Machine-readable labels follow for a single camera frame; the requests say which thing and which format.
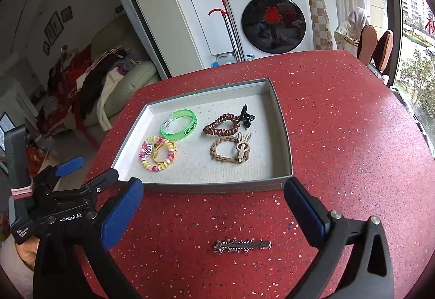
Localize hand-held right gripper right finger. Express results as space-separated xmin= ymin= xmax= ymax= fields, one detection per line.
xmin=284 ymin=177 xmax=395 ymax=299

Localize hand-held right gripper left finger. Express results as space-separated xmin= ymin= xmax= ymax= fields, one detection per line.
xmin=33 ymin=177 xmax=144 ymax=299

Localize white draped cloth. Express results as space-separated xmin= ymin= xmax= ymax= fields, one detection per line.
xmin=334 ymin=7 xmax=371 ymax=55

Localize beige bunny hair clip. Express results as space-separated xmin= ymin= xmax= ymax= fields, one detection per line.
xmin=235 ymin=131 xmax=251 ymax=163

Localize person's left forearm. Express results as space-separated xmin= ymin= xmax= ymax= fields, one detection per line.
xmin=0 ymin=236 xmax=38 ymax=282

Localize gold charm bracelet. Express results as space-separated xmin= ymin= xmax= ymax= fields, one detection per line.
xmin=141 ymin=141 xmax=175 ymax=165

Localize black hair claw clip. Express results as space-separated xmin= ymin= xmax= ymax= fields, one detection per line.
xmin=237 ymin=104 xmax=255 ymax=128

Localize brown braided bracelet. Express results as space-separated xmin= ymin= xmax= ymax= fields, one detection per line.
xmin=210 ymin=135 xmax=250 ymax=164

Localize green translucent bangle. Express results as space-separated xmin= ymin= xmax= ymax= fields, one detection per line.
xmin=160 ymin=109 xmax=198 ymax=141

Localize pink rubber band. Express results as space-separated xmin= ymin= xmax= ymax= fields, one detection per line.
xmin=10 ymin=184 xmax=35 ymax=198

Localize white tall cabinet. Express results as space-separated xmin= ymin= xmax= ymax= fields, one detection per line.
xmin=112 ymin=0 xmax=245 ymax=79

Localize light green sofa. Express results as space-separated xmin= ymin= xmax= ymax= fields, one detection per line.
xmin=64 ymin=17 xmax=160 ymax=137

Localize red handled mop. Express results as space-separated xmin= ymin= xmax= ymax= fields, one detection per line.
xmin=208 ymin=0 xmax=243 ymax=62

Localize pink yellow spiral hair tie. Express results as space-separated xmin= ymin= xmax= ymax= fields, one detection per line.
xmin=138 ymin=136 xmax=177 ymax=172

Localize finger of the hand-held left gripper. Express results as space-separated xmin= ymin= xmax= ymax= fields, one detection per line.
xmin=48 ymin=168 xmax=119 ymax=209
xmin=34 ymin=156 xmax=85 ymax=185

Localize orange round chair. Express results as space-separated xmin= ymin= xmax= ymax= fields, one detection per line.
xmin=374 ymin=30 xmax=395 ymax=72
xmin=357 ymin=25 xmax=378 ymax=65

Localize grey jewelry tray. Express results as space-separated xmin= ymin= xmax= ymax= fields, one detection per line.
xmin=111 ymin=77 xmax=293 ymax=194

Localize white detergent jug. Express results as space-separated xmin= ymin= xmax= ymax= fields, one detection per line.
xmin=212 ymin=52 xmax=236 ymax=68

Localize brown spiral hair tie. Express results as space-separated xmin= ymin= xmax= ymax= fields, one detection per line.
xmin=203 ymin=114 xmax=243 ymax=137

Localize large black picture frame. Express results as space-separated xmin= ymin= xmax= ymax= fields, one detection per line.
xmin=44 ymin=11 xmax=64 ymax=46

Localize checkered folded board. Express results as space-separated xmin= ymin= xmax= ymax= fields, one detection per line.
xmin=306 ymin=0 xmax=333 ymax=51

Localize red printed blanket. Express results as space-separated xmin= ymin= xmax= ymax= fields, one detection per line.
xmin=36 ymin=46 xmax=92 ymax=133

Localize pile of clothes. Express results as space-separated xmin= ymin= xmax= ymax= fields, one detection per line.
xmin=73 ymin=46 xmax=141 ymax=131

